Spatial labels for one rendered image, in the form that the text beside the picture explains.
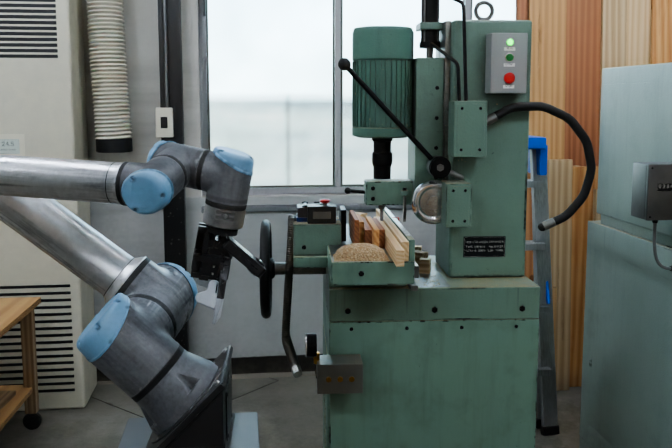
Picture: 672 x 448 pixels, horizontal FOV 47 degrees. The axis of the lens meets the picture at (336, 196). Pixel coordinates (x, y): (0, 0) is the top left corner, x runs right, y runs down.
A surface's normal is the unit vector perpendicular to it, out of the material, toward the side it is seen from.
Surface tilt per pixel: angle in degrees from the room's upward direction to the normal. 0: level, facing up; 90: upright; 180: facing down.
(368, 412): 90
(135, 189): 104
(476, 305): 90
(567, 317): 87
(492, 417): 90
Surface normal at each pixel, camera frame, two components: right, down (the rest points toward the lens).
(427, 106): 0.05, 0.12
